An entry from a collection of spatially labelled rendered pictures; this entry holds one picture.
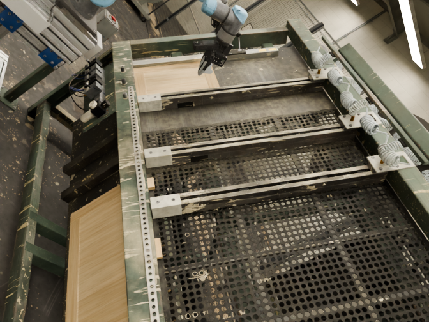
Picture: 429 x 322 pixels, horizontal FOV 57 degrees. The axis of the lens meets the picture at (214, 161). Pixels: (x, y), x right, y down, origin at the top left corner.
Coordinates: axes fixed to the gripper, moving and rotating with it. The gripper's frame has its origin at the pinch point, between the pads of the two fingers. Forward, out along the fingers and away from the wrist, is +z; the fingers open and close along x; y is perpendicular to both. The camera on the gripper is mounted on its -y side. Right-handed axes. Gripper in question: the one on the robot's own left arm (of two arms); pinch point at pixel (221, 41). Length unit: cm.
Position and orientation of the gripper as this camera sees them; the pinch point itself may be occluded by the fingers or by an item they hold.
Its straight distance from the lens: 262.6
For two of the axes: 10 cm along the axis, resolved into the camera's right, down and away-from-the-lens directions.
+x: -8.5, 3.7, -3.8
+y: -5.3, -6.1, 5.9
